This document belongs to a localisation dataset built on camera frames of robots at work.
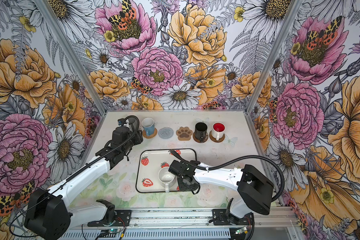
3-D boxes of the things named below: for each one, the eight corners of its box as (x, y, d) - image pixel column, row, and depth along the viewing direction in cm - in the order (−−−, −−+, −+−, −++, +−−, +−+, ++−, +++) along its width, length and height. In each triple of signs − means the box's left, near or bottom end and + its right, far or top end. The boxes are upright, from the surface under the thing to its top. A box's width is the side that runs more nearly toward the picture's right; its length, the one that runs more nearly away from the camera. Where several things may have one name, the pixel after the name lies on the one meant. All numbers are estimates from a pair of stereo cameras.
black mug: (201, 144, 105) (202, 134, 96) (192, 136, 109) (193, 125, 100) (208, 138, 108) (211, 127, 99) (199, 130, 113) (201, 120, 104)
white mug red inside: (212, 143, 105) (214, 134, 98) (210, 130, 112) (212, 122, 105) (223, 143, 105) (227, 134, 98) (221, 130, 113) (224, 122, 105)
